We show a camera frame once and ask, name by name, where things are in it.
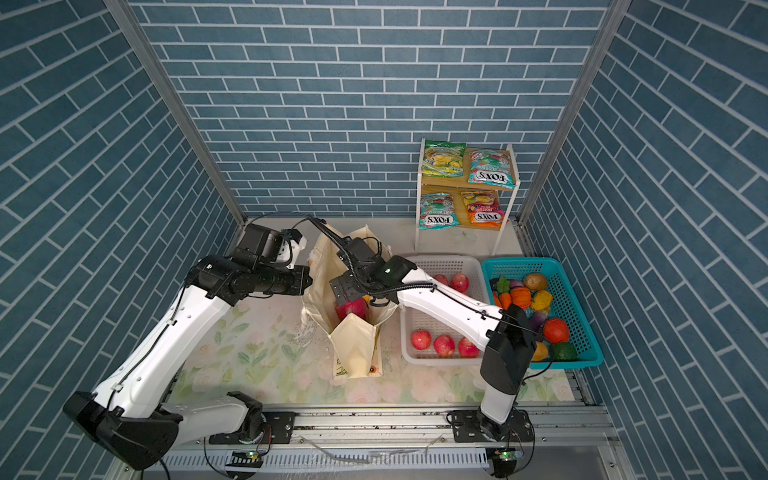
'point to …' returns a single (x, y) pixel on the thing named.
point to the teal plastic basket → (565, 304)
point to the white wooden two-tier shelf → (466, 188)
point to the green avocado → (563, 351)
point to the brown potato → (536, 281)
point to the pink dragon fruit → (358, 307)
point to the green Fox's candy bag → (437, 211)
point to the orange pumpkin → (521, 296)
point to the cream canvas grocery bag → (355, 344)
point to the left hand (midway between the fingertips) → (314, 280)
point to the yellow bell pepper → (542, 300)
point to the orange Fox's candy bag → (483, 207)
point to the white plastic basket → (431, 339)
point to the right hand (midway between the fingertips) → (346, 278)
